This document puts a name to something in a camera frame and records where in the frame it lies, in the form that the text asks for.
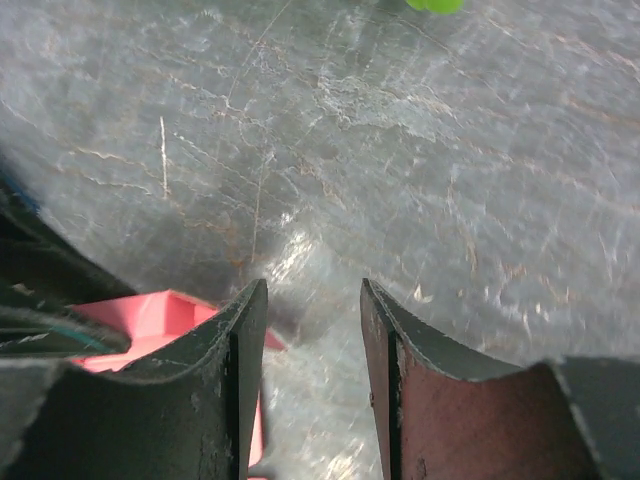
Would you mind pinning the pink paper box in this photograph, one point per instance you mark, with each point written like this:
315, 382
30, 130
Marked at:
151, 320

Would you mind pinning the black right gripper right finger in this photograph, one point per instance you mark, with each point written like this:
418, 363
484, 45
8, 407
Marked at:
445, 411

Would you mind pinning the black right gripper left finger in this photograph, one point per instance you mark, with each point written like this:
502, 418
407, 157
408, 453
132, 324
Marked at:
185, 411

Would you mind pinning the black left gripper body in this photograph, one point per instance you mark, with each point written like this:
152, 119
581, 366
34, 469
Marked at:
36, 259

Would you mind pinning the green leafy vegetable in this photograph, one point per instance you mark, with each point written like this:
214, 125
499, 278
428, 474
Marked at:
443, 7

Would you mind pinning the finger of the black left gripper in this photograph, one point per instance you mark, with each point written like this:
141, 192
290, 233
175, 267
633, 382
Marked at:
34, 326

